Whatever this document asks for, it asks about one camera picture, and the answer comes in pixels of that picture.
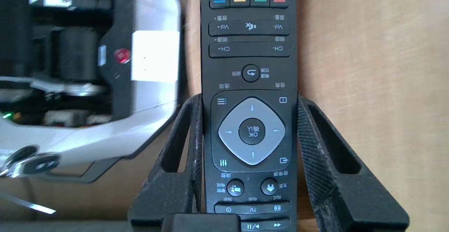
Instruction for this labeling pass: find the round wooden nightstand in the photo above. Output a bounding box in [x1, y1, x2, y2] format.
[182, 0, 449, 232]

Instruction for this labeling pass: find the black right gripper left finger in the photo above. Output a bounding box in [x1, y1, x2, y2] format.
[128, 93, 204, 232]

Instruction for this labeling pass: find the black TV remote control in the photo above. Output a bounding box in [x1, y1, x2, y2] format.
[199, 0, 299, 232]

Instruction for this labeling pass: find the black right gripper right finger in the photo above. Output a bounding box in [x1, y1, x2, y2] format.
[297, 92, 410, 232]

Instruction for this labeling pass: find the white paper label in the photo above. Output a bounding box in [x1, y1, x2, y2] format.
[132, 31, 180, 83]

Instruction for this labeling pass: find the red round button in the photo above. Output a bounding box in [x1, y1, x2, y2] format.
[114, 48, 132, 64]

